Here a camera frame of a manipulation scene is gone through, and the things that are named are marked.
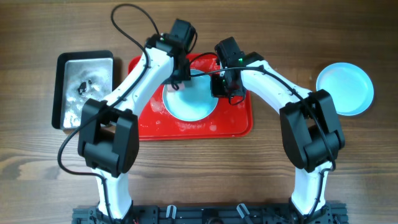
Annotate light blue plate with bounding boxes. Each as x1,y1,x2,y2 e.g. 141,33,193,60
162,75,218,122
315,62,374,116

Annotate pink sponge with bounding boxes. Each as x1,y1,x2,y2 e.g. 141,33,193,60
165,82,185,92

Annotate light blue plate bottom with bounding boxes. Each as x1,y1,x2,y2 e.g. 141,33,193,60
315,62,374,116

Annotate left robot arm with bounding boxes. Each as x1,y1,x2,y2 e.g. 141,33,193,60
78,19,197,223

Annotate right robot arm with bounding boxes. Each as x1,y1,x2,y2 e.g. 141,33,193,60
211,37,345,222

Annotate red plastic tray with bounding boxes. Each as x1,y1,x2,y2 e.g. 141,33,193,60
127,53,253,141

